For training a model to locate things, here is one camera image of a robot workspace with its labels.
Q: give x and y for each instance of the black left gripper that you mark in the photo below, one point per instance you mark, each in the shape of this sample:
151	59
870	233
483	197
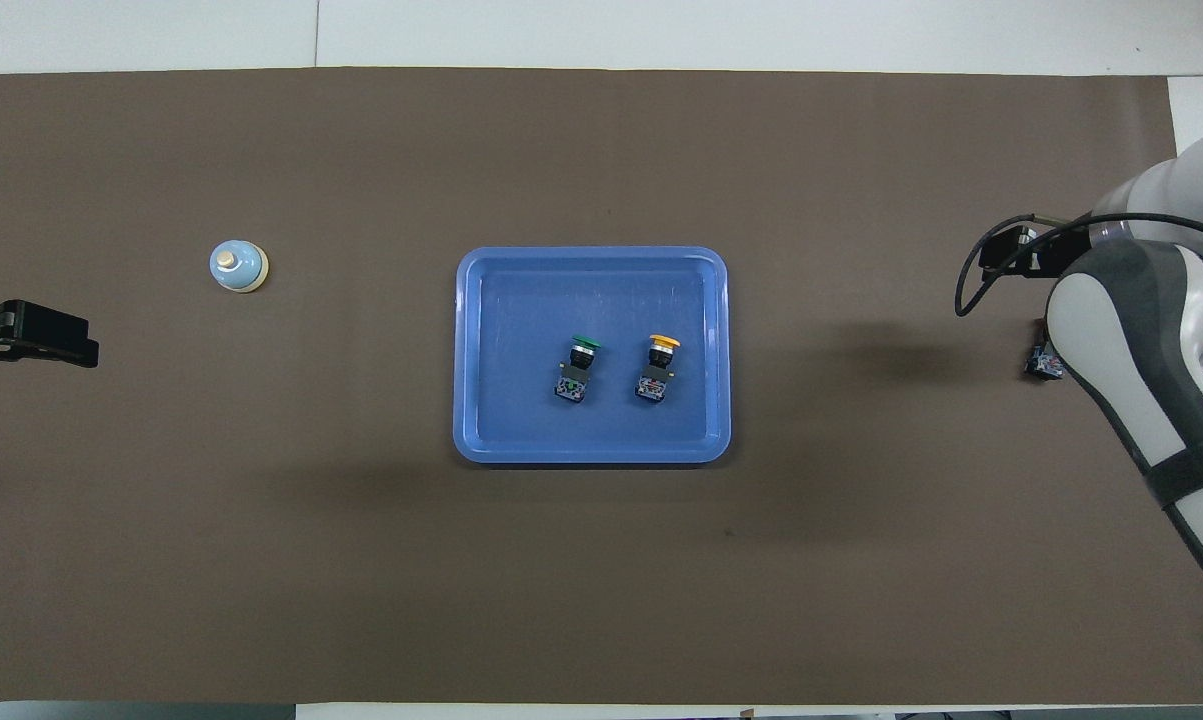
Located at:
31	325

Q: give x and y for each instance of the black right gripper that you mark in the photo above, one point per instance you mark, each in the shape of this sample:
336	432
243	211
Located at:
1006	255

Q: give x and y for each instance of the red push button switch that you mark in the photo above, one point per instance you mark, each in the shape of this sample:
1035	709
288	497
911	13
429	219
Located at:
1043	362

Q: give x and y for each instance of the light blue call bell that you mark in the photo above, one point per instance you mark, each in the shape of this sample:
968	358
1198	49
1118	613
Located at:
236	266

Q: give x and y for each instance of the yellow push button switch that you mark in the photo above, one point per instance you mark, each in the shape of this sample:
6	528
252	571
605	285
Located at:
658	370

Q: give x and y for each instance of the green push button switch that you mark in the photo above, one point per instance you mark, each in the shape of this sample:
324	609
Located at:
576	372

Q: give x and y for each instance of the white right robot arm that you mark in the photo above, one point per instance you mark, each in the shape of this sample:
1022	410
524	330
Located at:
1131	340

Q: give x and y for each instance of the blue plastic tray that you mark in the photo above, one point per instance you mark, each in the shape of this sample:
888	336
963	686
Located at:
521	300

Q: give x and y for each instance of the brown table mat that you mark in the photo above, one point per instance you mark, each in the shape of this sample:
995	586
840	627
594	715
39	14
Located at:
261	550

